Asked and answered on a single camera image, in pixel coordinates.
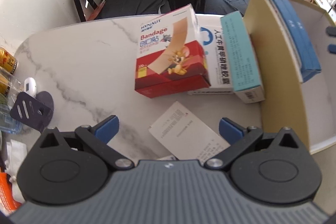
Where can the clear plastic water bottle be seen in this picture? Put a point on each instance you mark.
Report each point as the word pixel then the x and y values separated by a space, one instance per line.
pixel 10 88

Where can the rolled white cloth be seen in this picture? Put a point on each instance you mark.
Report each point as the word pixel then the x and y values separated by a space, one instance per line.
pixel 16 153

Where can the red white bandage box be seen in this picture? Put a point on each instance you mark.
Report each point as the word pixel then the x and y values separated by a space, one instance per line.
pixel 170 56

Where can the white blue tooth medicine box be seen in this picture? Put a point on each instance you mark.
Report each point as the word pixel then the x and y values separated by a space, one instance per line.
pixel 216 56

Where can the long white medicine box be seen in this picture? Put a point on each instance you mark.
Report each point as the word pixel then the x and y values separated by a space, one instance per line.
pixel 287 38

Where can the white grey slim box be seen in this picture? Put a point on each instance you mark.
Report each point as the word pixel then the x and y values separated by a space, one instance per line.
pixel 185 136

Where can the orange white tissue pack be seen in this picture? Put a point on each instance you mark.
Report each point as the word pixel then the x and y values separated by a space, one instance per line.
pixel 7 203

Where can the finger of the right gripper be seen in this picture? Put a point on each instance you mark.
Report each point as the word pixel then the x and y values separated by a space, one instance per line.
pixel 331 31
pixel 331 48

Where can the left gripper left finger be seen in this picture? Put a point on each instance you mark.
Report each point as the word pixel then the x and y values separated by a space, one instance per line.
pixel 63 168

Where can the blue mask box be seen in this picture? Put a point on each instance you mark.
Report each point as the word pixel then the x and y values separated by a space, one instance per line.
pixel 303 48

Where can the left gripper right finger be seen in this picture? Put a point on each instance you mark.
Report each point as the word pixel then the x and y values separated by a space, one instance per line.
pixel 274 168

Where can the white digital thermometer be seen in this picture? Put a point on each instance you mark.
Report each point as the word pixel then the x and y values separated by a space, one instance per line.
pixel 30 86

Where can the gold drink can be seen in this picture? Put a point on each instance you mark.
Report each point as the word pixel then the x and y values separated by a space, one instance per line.
pixel 7 61

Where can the black metal phone stand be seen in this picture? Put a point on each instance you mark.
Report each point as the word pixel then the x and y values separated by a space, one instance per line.
pixel 35 112

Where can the tan cardboard shoe box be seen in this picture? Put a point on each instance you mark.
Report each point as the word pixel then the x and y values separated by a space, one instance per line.
pixel 308 108

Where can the teal white bear medicine box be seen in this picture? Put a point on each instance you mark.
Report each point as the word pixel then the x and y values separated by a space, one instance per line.
pixel 245 73

